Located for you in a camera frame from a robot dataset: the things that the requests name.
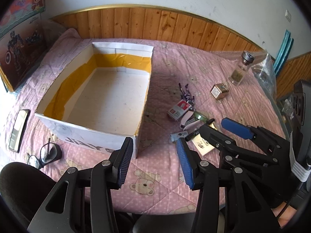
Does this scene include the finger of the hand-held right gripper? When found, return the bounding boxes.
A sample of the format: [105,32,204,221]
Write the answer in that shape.
[221,117,292,156]
[198,124,275,173]

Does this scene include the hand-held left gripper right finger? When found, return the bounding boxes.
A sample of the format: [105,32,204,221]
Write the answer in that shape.
[175,137,281,233]

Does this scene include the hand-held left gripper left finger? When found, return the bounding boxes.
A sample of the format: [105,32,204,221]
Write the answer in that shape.
[27,137,134,233]

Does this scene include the small cream carton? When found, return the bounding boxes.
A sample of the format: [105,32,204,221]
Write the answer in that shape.
[191,137,215,155]

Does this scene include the black marker pen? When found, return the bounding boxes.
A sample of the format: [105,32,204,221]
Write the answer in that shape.
[185,131,200,141]

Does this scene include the pink and white clip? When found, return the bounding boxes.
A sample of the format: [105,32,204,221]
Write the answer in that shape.
[180,116,203,130]

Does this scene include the small brown cardboard box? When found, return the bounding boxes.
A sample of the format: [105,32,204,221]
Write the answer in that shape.
[210,83,229,100]

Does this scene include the red and white staple box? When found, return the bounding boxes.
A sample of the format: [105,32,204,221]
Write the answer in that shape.
[167,100,191,121]

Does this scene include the purple striped doll legs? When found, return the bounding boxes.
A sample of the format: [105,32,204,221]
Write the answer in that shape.
[178,83,196,110]

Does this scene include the white cardboard box yellow tape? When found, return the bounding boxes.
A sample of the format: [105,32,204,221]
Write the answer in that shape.
[34,42,155,159]

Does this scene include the person's right forearm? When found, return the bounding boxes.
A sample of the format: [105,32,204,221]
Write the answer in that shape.
[271,203,299,226]

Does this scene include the glass bottle with metal cap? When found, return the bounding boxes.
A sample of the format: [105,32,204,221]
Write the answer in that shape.
[228,51,255,86]

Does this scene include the teal strips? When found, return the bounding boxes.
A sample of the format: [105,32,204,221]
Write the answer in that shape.
[274,29,294,74]

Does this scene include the black eyeglasses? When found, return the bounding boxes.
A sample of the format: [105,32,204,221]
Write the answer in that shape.
[27,138,62,169]

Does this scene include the pink bear-print quilt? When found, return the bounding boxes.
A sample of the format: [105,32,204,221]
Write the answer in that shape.
[0,28,292,215]

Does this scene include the black smartphone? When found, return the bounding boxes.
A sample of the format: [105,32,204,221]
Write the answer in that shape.
[8,109,30,153]

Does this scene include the superhero toy box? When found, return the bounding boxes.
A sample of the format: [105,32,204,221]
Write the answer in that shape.
[0,15,46,93]

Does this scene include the cartoon wall poster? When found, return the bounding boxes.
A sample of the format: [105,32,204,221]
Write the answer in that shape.
[0,0,46,33]

